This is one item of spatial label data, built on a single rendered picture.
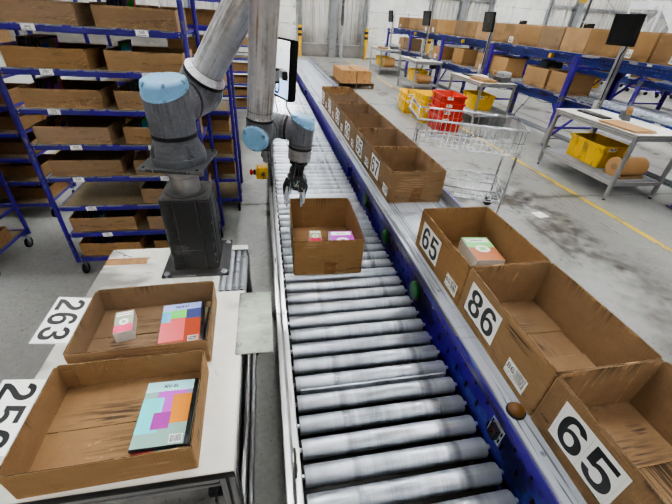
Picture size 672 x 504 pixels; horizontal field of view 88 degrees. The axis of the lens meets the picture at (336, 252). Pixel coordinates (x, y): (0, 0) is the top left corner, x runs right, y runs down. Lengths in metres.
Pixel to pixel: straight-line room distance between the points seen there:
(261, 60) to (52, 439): 1.15
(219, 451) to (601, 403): 0.97
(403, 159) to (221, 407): 1.68
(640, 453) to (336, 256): 1.05
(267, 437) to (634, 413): 1.41
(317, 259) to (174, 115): 0.72
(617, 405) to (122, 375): 1.34
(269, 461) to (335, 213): 1.19
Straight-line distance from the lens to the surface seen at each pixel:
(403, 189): 1.85
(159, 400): 1.13
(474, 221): 1.60
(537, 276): 1.34
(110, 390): 1.24
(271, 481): 1.82
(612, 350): 1.24
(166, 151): 1.36
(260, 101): 1.23
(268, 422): 1.94
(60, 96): 2.62
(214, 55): 1.40
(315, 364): 1.17
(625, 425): 1.18
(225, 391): 1.14
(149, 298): 1.43
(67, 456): 1.16
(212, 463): 1.04
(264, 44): 1.20
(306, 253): 1.43
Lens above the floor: 1.67
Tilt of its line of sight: 34 degrees down
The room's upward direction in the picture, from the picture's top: 4 degrees clockwise
